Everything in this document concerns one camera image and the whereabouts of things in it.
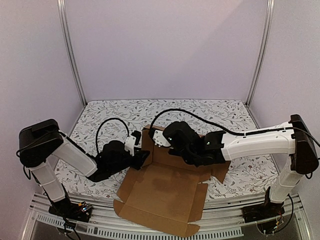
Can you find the aluminium frame post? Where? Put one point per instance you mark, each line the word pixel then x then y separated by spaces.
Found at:
pixel 61 6
pixel 262 51

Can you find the floral patterned table mat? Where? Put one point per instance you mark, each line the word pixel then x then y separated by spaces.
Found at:
pixel 107 120

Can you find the left rear aluminium frame post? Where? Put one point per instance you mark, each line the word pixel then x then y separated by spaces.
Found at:
pixel 61 6

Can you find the right rear aluminium frame post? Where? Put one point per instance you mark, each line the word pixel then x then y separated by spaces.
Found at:
pixel 262 51

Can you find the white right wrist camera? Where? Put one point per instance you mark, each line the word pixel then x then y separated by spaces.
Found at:
pixel 160 140

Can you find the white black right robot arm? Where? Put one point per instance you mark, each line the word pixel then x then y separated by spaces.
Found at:
pixel 291 138

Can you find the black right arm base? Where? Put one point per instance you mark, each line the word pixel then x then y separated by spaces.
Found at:
pixel 263 211

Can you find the brown cardboard box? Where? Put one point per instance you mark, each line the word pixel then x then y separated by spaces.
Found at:
pixel 166 195

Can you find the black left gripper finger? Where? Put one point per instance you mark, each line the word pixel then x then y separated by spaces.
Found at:
pixel 142 153
pixel 141 162

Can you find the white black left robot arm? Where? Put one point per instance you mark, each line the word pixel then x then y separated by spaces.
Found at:
pixel 39 141

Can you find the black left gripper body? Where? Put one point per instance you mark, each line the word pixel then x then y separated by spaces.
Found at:
pixel 121 166

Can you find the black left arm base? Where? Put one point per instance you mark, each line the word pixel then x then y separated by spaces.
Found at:
pixel 75 211

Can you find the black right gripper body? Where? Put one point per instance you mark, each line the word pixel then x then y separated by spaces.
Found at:
pixel 175 149

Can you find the front aluminium rail frame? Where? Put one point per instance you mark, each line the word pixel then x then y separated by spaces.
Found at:
pixel 221 220

